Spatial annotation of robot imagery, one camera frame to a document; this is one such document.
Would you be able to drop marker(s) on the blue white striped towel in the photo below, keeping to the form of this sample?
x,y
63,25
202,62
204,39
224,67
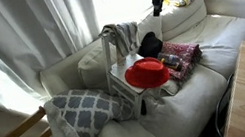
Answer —
x,y
125,36

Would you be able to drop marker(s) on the red bowl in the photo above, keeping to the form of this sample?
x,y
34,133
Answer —
x,y
147,72

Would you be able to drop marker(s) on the black hat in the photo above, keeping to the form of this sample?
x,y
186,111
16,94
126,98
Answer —
x,y
150,45

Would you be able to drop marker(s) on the small white wooden chair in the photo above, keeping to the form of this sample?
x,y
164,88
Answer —
x,y
121,79

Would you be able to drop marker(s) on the red white floral cloth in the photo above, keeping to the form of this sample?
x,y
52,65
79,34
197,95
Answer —
x,y
187,53

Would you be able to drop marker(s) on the dark bottle with yellow label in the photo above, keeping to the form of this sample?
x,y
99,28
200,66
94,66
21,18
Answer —
x,y
171,60

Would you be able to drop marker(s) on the cream sofa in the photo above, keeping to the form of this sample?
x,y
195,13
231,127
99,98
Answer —
x,y
187,108

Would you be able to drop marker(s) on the grey white lattice pillow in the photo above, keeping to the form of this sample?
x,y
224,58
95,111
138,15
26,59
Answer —
x,y
83,116

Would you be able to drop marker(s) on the white curtain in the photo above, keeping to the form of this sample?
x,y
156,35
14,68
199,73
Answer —
x,y
17,46

